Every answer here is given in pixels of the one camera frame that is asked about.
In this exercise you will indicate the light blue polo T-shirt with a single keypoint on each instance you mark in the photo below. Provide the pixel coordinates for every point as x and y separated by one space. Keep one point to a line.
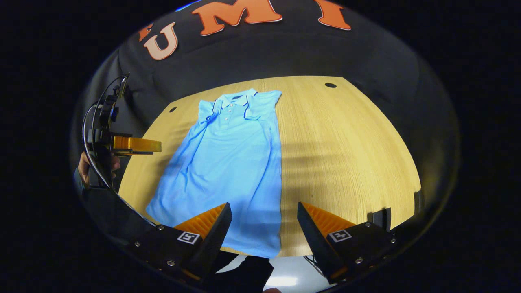
228 162

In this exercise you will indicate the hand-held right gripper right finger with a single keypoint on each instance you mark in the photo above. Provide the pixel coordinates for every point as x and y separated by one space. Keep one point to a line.
313 242

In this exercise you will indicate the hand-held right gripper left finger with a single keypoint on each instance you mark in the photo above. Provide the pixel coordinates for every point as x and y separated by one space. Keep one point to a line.
213 244

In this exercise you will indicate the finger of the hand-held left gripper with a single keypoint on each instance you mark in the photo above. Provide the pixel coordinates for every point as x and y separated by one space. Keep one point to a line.
138 143
140 154

